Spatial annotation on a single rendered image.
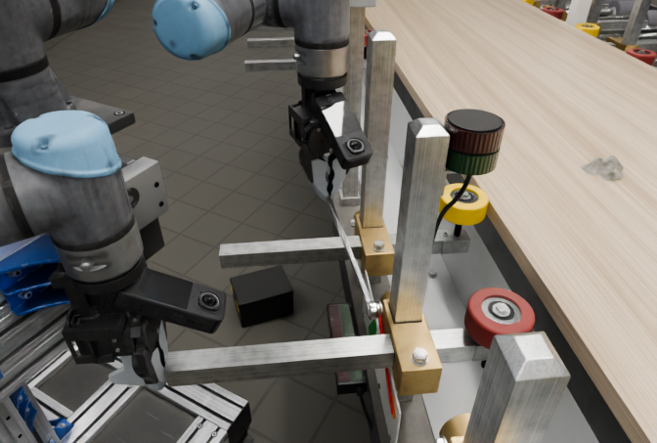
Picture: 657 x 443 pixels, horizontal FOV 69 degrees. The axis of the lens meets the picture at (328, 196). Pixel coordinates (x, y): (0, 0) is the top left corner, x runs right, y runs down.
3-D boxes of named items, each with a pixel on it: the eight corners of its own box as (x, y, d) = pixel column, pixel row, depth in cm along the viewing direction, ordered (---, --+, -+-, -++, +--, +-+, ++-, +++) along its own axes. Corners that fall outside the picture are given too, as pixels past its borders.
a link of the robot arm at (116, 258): (143, 202, 50) (123, 253, 43) (152, 237, 52) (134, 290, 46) (67, 206, 49) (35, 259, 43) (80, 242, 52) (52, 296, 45)
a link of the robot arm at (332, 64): (359, 45, 64) (303, 54, 61) (358, 78, 67) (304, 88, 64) (334, 31, 70) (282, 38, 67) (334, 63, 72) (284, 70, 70)
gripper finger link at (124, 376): (122, 389, 61) (103, 340, 55) (170, 385, 61) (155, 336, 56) (115, 412, 58) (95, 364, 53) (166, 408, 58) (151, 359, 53)
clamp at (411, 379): (398, 397, 59) (401, 371, 56) (377, 313, 70) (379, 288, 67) (442, 392, 59) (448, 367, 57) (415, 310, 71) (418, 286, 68)
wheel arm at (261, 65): (245, 74, 165) (244, 62, 163) (245, 70, 168) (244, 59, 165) (370, 69, 169) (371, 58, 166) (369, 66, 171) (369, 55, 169)
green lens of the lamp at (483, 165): (448, 177, 49) (452, 157, 47) (432, 149, 54) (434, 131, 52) (505, 173, 49) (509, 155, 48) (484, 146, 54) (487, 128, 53)
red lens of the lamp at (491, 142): (452, 155, 47) (455, 135, 46) (434, 128, 52) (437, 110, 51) (510, 152, 48) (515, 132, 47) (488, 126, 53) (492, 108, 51)
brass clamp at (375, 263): (360, 278, 82) (362, 255, 79) (349, 229, 93) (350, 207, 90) (396, 275, 82) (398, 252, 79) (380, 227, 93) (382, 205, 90)
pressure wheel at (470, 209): (466, 267, 82) (478, 212, 75) (424, 248, 86) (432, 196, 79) (484, 243, 87) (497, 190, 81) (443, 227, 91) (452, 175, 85)
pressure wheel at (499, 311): (466, 394, 62) (482, 334, 55) (447, 343, 68) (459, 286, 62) (526, 388, 63) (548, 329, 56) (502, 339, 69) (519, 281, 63)
